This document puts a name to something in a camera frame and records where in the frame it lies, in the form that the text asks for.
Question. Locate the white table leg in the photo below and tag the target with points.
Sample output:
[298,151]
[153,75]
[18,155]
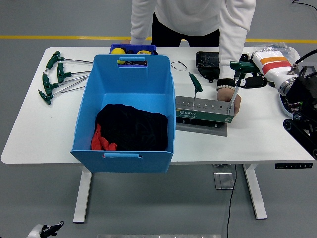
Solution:
[83,196]
[255,196]

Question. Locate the metal floor plate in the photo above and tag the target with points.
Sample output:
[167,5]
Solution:
[224,181]

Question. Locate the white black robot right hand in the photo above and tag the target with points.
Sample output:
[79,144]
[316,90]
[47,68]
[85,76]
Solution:
[272,67]

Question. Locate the red cloth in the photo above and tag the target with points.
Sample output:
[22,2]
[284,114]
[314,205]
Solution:
[99,143]

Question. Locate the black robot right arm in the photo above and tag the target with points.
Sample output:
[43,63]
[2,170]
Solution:
[302,91]

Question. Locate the yellow tape measure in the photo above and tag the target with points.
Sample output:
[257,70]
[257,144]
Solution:
[143,52]

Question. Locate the small dark blue bin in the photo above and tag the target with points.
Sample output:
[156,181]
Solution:
[146,46]

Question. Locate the black table control panel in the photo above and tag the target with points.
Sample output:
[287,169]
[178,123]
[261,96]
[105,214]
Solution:
[292,165]

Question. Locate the clear plastic parts bags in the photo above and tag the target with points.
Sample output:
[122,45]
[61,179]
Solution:
[272,47]

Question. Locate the large light blue plastic box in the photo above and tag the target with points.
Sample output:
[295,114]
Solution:
[128,79]

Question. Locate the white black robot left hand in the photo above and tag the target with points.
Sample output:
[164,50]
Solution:
[36,230]

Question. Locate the person's right hand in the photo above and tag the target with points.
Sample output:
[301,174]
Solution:
[126,42]

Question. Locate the person's right forearm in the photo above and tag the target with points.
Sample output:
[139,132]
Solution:
[140,29]

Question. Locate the person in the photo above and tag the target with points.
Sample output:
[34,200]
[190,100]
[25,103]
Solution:
[193,15]

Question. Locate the black plastic tray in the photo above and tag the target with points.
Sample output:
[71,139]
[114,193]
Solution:
[206,62]

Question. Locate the yellow ball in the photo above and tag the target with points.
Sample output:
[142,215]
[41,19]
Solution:
[118,51]

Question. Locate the black wristwatch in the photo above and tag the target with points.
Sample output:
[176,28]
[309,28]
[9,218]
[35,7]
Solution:
[226,81]

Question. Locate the green grey wrench holder stand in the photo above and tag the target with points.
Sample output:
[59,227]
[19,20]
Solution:
[203,115]

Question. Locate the black cloth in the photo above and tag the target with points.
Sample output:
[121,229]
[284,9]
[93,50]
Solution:
[133,129]

